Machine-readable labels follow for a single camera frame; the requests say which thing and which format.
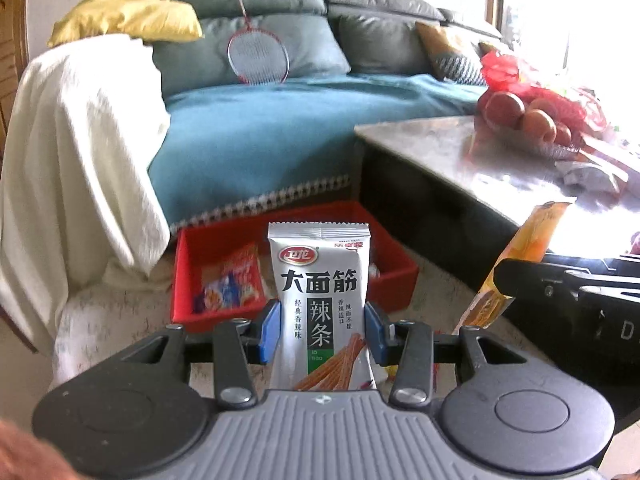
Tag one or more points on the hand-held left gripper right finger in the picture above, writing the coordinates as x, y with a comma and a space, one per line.
373, 332

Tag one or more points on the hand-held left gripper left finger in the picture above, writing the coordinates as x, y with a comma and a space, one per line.
268, 332

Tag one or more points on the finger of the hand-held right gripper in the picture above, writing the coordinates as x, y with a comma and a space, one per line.
530, 280

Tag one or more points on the orange snack packet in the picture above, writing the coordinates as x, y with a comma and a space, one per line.
540, 230

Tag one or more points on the blue purple snack packet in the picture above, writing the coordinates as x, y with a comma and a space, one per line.
220, 295

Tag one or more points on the red storage box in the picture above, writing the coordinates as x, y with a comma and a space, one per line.
395, 270

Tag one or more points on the red snack packet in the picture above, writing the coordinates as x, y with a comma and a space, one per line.
240, 270

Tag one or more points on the white snack packet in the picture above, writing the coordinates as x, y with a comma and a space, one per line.
320, 280

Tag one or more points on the silver white packet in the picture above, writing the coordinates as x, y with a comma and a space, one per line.
585, 176

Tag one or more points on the silver fruit tray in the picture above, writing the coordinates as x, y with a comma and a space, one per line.
550, 149

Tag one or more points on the flat orange packet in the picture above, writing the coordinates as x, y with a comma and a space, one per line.
607, 160

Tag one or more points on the orange fruit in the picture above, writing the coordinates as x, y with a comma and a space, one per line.
562, 135
537, 126

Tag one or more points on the marble top coffee table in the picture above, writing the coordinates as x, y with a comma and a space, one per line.
450, 150

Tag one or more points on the red apple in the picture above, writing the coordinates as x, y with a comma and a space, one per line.
500, 110

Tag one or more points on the teal sofa blanket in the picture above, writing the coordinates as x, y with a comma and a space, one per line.
260, 150

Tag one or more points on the red plastic bag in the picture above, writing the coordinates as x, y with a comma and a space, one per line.
500, 67

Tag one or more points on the mustard patterned pillow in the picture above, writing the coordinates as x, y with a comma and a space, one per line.
450, 52

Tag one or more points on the white cloth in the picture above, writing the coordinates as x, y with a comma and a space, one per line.
75, 160

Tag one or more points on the window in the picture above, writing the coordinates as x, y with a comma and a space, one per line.
540, 10

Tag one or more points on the red badminton racket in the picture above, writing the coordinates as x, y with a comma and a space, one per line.
257, 57

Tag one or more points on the dark grey cushion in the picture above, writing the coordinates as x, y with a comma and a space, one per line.
380, 45

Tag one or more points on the large grey blue cushion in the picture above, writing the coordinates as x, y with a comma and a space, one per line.
200, 45

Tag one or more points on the grey green sofa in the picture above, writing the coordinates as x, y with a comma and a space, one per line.
380, 0

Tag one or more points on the yellow cloth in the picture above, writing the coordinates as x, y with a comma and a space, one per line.
125, 15

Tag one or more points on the wooden door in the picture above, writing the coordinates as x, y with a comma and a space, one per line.
10, 60

